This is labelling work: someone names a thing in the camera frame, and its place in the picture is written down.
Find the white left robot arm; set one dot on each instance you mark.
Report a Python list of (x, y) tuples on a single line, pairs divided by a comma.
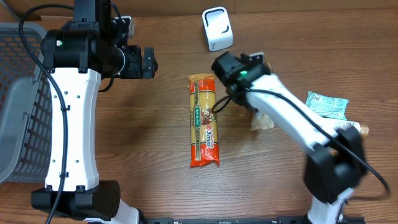
[(89, 48)]

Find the white Pantene shampoo tube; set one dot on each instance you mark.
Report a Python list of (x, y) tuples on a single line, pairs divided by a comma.
[(344, 124)]

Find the teal wet wipes packet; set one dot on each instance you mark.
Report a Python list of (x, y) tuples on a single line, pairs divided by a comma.
[(326, 106)]

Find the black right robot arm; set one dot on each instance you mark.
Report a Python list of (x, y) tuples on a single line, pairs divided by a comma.
[(334, 155)]

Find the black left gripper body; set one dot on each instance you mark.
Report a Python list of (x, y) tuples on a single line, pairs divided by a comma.
[(134, 67)]

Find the white barcode scanner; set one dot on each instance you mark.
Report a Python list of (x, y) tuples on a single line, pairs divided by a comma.
[(217, 28)]

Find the clear pouch of brown powder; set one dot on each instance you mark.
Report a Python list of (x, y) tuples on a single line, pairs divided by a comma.
[(261, 121)]

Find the grey plastic basket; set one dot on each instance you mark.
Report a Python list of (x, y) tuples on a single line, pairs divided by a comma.
[(26, 112)]

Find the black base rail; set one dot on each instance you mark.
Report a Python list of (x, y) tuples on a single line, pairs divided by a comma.
[(233, 221)]

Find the orange spaghetti packet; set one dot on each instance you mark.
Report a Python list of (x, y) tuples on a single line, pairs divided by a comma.
[(203, 123)]

